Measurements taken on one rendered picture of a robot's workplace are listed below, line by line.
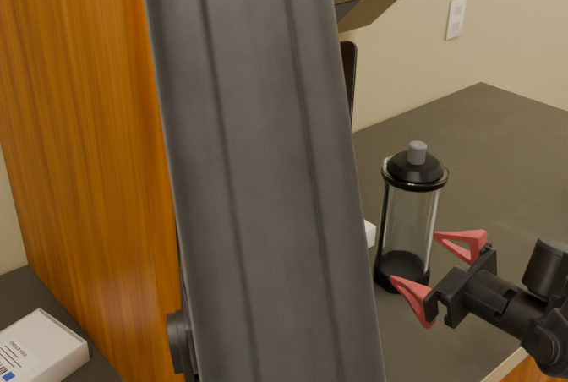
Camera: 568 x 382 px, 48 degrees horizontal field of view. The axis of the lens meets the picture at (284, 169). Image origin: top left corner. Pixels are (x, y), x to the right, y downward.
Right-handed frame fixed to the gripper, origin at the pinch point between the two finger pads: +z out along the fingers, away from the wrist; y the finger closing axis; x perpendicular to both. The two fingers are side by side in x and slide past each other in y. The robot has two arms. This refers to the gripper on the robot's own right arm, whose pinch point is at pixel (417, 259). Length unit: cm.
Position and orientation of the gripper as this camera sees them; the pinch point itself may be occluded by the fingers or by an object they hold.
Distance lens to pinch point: 91.0
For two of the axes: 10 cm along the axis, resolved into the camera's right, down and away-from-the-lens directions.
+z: -6.7, -3.4, 6.6
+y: -7.1, 5.7, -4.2
